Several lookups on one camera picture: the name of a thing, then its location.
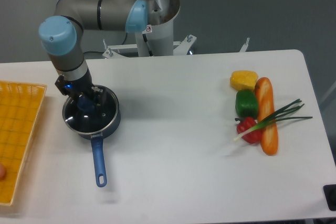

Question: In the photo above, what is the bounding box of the blue saucepan with handle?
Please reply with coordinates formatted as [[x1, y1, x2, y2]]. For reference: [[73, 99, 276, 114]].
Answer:
[[62, 84, 121, 188]]

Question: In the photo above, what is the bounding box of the glass pot lid blue knob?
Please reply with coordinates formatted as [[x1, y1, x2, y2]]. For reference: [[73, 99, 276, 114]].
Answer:
[[62, 85, 121, 135]]

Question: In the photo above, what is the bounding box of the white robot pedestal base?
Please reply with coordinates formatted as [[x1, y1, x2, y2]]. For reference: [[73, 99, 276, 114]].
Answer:
[[102, 0, 250, 58]]

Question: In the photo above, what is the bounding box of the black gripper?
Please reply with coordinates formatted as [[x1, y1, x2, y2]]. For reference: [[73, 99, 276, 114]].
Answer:
[[55, 70, 107, 106]]

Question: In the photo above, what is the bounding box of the red bell pepper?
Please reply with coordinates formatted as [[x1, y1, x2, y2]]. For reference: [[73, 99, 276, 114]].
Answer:
[[234, 117, 262, 144]]

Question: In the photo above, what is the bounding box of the green bell pepper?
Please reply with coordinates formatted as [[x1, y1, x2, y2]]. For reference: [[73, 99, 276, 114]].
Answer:
[[235, 90, 258, 119]]

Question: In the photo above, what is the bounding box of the orange baguette bread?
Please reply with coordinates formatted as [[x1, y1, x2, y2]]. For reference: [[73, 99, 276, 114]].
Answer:
[[255, 77, 278, 156]]

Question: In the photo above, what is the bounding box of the yellow bell pepper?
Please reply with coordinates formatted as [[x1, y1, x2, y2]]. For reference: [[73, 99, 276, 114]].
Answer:
[[230, 70, 258, 91]]

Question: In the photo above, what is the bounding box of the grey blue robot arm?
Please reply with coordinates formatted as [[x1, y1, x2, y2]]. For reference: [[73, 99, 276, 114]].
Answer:
[[38, 0, 149, 106]]

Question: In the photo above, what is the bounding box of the green spring onion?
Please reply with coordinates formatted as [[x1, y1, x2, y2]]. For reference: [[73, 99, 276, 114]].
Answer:
[[233, 99, 313, 142]]

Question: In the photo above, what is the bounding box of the black device at table edge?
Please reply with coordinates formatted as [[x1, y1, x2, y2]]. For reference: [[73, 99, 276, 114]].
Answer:
[[323, 184, 336, 211]]

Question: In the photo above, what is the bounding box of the yellow woven basket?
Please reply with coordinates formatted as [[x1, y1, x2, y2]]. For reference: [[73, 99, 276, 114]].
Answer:
[[1, 81, 47, 206]]

